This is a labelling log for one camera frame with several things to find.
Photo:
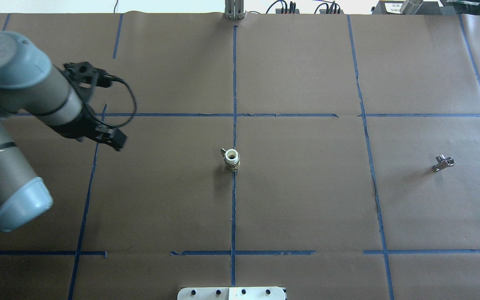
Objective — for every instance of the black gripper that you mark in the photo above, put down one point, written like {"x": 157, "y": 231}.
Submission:
{"x": 78, "y": 126}

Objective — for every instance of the white brass PPR valve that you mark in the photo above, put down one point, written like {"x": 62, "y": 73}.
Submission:
{"x": 231, "y": 159}

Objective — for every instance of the chrome tee pipe fitting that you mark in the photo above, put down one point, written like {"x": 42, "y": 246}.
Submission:
{"x": 443, "y": 162}

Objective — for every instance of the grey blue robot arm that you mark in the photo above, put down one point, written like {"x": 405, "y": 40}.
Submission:
{"x": 60, "y": 99}

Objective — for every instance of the grey equipment box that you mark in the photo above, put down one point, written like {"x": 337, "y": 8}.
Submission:
{"x": 426, "y": 7}

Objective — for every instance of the aluminium frame post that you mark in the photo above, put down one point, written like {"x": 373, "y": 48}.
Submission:
{"x": 234, "y": 9}

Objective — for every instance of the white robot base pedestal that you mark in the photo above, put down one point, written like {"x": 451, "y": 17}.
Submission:
{"x": 233, "y": 293}

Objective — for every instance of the black cable plugs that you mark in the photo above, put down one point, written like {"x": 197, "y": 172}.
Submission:
{"x": 305, "y": 7}

